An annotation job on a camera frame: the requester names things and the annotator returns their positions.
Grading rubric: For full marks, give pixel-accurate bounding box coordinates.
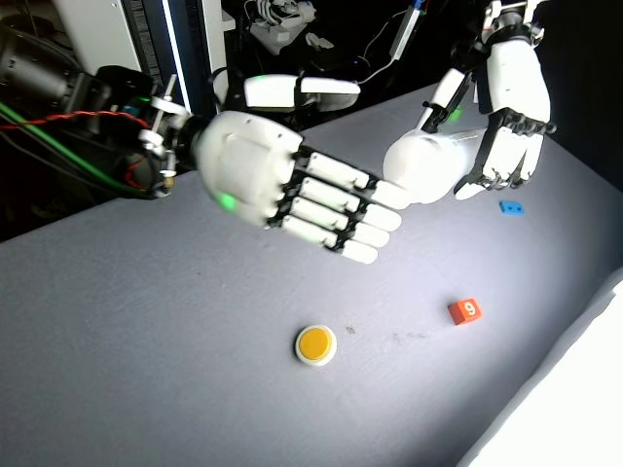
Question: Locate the orange number cube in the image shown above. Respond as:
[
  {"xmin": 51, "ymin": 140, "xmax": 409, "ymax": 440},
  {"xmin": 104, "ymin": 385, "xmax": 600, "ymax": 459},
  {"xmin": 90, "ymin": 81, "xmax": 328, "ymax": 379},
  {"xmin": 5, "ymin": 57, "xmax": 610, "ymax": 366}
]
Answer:
[{"xmin": 447, "ymin": 298, "xmax": 483, "ymax": 326}]

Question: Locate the grey table cloth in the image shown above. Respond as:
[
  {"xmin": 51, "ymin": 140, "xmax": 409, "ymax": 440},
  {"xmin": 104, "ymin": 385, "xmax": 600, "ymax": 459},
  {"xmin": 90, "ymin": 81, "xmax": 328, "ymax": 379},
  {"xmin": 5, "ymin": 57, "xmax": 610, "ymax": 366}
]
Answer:
[{"xmin": 0, "ymin": 80, "xmax": 623, "ymax": 467}]

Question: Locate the round white yellow button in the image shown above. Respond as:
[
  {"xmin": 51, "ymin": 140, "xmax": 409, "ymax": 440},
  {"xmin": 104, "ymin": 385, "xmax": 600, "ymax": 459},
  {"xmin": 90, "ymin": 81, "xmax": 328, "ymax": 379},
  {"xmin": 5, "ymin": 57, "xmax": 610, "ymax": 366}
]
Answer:
[{"xmin": 294, "ymin": 324, "xmax": 338, "ymax": 367}]

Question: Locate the white gadget with wires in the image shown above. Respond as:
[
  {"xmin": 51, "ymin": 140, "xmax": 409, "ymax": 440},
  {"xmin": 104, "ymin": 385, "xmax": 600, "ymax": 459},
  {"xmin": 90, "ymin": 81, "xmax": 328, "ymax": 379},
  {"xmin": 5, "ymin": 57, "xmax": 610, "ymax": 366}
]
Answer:
[{"xmin": 242, "ymin": 0, "xmax": 317, "ymax": 54}]

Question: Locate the white cable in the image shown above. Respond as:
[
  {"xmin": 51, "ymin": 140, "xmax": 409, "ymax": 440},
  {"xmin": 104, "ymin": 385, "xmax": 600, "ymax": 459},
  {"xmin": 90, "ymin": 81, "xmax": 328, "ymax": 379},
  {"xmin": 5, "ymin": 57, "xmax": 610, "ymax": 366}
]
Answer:
[{"xmin": 357, "ymin": 14, "xmax": 415, "ymax": 84}]

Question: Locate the white robot body column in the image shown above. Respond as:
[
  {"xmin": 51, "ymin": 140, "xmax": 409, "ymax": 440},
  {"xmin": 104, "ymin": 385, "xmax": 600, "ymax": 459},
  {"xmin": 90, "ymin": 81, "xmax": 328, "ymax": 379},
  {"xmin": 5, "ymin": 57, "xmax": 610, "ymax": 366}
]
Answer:
[{"xmin": 53, "ymin": 0, "xmax": 230, "ymax": 123}]

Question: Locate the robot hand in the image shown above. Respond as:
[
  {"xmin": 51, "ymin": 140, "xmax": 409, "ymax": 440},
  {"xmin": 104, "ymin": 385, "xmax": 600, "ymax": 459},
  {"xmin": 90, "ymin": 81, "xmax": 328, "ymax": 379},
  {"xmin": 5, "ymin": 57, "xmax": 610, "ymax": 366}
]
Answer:
[
  {"xmin": 421, "ymin": 38, "xmax": 556, "ymax": 201},
  {"xmin": 192, "ymin": 72, "xmax": 415, "ymax": 267}
]

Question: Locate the large clear plastic syringe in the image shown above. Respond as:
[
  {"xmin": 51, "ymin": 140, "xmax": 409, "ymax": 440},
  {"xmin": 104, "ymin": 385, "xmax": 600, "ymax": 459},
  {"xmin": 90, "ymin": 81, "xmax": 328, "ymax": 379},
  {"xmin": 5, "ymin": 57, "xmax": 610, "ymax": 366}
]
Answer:
[{"xmin": 382, "ymin": 126, "xmax": 488, "ymax": 204}]

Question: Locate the small white clip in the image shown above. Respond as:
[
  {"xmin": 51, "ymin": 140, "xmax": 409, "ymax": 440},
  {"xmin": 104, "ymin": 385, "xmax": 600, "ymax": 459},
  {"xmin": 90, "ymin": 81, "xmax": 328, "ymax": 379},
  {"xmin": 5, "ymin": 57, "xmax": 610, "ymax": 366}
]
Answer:
[{"xmin": 305, "ymin": 32, "xmax": 336, "ymax": 51}]

